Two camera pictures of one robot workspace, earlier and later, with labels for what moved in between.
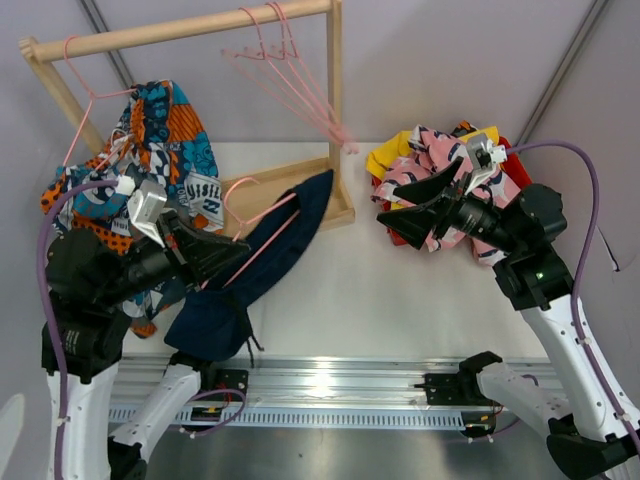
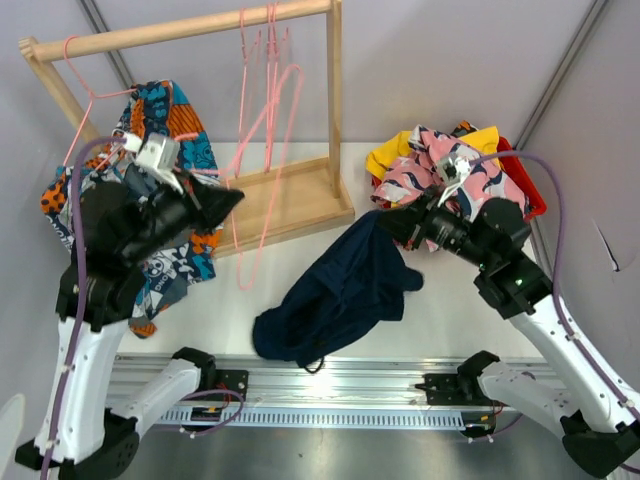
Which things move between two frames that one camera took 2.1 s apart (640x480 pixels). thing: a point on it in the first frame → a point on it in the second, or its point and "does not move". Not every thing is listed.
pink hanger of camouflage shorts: x=290 y=56 → x=274 y=57
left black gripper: x=197 y=251 → x=207 y=205
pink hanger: x=287 y=88 → x=246 y=57
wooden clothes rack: x=244 y=198 does not move
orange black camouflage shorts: x=463 y=128 does not move
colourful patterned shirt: x=159 y=139 does not move
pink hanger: x=250 y=220 → x=228 y=161
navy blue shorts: x=214 y=323 → x=357 y=284
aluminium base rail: x=301 y=392 does not move
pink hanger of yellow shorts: x=305 y=87 → x=271 y=84
